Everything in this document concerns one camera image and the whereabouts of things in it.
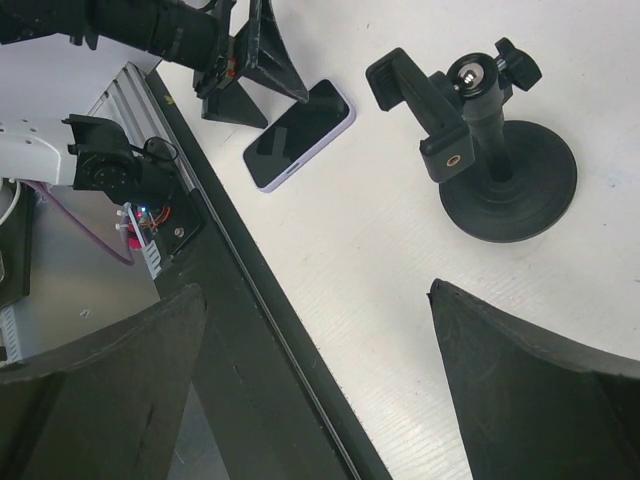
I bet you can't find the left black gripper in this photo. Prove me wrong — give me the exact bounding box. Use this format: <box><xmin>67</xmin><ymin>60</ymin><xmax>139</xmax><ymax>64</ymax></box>
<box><xmin>1</xmin><ymin>0</ymin><xmax>309</xmax><ymax>128</ymax></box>

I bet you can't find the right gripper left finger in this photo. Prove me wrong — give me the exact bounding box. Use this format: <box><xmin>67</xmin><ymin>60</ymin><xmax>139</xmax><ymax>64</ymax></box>
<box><xmin>1</xmin><ymin>284</ymin><xmax>207</xmax><ymax>479</ymax></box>

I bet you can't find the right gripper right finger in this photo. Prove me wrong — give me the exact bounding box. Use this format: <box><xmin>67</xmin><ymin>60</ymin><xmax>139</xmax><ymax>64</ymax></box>
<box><xmin>428</xmin><ymin>279</ymin><xmax>639</xmax><ymax>479</ymax></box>

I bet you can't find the purple case smartphone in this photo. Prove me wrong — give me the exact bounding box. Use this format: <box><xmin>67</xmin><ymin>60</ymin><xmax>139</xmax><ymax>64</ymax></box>
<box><xmin>243</xmin><ymin>79</ymin><xmax>356</xmax><ymax>193</ymax></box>

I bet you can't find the black phone stand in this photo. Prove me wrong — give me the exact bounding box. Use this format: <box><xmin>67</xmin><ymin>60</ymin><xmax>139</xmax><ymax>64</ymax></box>
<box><xmin>365</xmin><ymin>37</ymin><xmax>578</xmax><ymax>243</ymax></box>

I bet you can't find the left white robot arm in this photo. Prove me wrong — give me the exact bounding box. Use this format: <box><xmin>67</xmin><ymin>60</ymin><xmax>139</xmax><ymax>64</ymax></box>
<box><xmin>1</xmin><ymin>1</ymin><xmax>309</xmax><ymax>208</ymax></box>

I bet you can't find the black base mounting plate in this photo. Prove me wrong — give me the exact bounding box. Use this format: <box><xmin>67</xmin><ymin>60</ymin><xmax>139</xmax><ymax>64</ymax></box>
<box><xmin>145</xmin><ymin>73</ymin><xmax>389</xmax><ymax>479</ymax></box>

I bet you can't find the left white cable duct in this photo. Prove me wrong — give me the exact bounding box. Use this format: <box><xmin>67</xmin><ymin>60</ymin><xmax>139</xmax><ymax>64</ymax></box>
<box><xmin>141</xmin><ymin>240</ymin><xmax>162</xmax><ymax>280</ymax></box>

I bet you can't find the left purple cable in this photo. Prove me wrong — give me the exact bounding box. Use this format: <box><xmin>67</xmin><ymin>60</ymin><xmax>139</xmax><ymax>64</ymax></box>
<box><xmin>29</xmin><ymin>182</ymin><xmax>136</xmax><ymax>269</ymax></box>

